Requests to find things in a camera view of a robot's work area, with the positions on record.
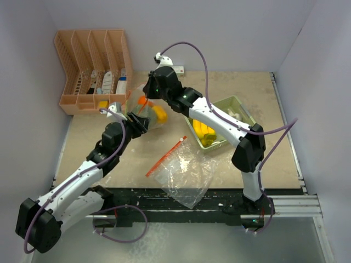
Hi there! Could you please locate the small white green box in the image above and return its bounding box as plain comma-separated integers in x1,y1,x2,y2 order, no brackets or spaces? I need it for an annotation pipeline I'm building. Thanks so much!
172,66,185,77

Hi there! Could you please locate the green netted melon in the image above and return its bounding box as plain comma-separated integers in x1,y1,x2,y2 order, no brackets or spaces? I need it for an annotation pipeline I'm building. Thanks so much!
131,105,157,130

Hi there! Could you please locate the yellow block in organizer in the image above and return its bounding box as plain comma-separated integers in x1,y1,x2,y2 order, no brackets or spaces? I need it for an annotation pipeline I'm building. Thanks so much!
98,100,109,108

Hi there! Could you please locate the white ribbed item in organizer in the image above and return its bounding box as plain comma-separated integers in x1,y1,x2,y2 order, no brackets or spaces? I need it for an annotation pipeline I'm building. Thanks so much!
96,71,113,95

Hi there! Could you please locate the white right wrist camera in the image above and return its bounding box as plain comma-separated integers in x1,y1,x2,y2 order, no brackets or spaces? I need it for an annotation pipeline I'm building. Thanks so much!
154,52,173,68

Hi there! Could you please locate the black front mounting rail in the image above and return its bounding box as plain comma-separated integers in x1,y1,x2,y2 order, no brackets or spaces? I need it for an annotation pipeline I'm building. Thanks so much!
49,185,278,228

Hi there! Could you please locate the white blue bottle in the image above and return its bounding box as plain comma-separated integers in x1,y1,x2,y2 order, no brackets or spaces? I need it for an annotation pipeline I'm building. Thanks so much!
115,68,127,95

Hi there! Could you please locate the orange fruit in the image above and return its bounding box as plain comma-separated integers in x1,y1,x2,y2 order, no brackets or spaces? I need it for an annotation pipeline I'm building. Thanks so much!
138,96,154,107

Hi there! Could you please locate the peach plastic desk organizer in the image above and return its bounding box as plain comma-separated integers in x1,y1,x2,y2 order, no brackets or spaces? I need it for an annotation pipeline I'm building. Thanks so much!
54,29,133,115

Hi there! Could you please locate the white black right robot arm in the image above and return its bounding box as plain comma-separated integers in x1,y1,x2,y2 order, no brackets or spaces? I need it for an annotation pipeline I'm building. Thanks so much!
143,66,266,214

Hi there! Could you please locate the white garlic bulb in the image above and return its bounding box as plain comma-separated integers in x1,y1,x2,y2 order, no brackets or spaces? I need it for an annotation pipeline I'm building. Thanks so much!
228,108,242,121

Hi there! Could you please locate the pale green perforated basket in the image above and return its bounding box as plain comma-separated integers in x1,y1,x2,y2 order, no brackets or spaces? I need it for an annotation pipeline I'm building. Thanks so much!
185,96,256,152

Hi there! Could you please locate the yellow banana bunch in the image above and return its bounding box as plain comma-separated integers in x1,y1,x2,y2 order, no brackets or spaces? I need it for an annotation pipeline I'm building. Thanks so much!
193,119,217,147

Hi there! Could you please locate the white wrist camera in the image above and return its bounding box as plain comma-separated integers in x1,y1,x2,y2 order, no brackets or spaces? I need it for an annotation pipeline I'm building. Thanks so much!
106,102,124,119
154,52,173,68

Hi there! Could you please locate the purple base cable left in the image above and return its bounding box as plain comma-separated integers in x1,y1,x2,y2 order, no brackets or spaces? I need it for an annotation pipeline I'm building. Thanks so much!
92,204,149,244

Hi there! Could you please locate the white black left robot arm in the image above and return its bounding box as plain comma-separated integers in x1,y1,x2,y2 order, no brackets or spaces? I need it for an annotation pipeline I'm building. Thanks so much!
15,112,150,254

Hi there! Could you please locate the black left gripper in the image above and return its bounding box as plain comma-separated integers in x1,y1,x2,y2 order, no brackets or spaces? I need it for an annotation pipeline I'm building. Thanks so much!
114,112,149,156

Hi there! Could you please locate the clear zip bag orange zipper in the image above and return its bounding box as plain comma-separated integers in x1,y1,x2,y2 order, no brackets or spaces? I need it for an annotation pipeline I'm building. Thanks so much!
125,82,168,130

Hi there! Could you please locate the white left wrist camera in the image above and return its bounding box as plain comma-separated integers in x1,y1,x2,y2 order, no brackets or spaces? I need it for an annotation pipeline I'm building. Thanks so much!
106,102,124,119

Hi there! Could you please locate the aluminium frame rail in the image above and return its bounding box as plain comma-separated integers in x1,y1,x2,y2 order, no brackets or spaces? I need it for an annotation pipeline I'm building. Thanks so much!
268,71,330,263

